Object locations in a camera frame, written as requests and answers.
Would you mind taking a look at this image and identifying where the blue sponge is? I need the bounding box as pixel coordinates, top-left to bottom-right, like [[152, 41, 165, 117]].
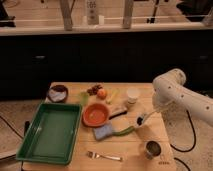
[[93, 124, 114, 141]]

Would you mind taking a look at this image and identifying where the green plastic tray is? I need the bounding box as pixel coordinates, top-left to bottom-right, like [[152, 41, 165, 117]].
[[16, 103, 82, 165]]

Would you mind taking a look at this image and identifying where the orange bowl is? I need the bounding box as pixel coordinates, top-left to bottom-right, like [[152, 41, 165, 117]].
[[82, 103, 109, 127]]

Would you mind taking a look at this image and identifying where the dark bowl with white cloth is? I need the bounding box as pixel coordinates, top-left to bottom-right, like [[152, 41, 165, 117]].
[[47, 85, 68, 103]]

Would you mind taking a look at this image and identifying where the silver fork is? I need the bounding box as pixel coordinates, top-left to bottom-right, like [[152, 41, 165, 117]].
[[86, 151, 123, 162]]

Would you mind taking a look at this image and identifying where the black power cable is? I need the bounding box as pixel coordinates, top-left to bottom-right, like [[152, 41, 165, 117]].
[[169, 109, 200, 171]]

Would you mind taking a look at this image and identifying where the light green toy vegetable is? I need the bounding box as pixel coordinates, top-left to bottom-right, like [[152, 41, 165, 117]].
[[79, 92, 89, 106]]

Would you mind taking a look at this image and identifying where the white plastic cup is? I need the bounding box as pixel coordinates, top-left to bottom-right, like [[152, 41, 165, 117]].
[[126, 88, 140, 104]]

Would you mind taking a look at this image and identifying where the dark red grapes bunch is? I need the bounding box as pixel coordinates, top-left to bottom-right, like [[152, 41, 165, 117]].
[[87, 84, 102, 95]]

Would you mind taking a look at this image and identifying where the white-handled black dish brush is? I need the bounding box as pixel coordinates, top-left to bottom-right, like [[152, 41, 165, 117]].
[[136, 110, 158, 126]]

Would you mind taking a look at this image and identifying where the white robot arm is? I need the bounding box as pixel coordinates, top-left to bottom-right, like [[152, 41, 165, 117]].
[[152, 68, 213, 127]]

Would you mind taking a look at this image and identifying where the right wooden post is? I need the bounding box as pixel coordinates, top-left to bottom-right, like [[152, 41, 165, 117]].
[[122, 0, 134, 29]]

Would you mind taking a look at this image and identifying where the orange fruit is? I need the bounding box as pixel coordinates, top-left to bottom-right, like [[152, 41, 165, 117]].
[[97, 89, 107, 99]]

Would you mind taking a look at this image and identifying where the metal cup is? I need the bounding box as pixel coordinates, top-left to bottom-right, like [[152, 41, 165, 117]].
[[145, 141, 161, 159]]

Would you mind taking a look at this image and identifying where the yellow banana toy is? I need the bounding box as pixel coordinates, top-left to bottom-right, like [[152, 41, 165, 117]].
[[106, 90, 118, 104]]

